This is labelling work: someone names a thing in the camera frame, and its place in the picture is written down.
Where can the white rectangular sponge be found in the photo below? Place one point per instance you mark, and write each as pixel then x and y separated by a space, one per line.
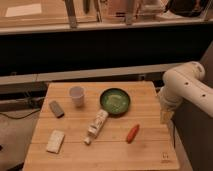
pixel 55 141

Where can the green bowl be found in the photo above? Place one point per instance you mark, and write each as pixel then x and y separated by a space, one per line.
pixel 115 101

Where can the white plastic bottle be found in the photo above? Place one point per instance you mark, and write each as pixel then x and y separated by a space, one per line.
pixel 96 126

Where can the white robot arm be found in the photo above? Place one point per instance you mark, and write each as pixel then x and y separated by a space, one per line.
pixel 184 82

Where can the grey rectangular block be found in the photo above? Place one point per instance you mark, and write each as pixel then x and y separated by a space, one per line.
pixel 56 109

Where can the metal table leg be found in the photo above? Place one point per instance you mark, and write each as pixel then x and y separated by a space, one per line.
pixel 71 13

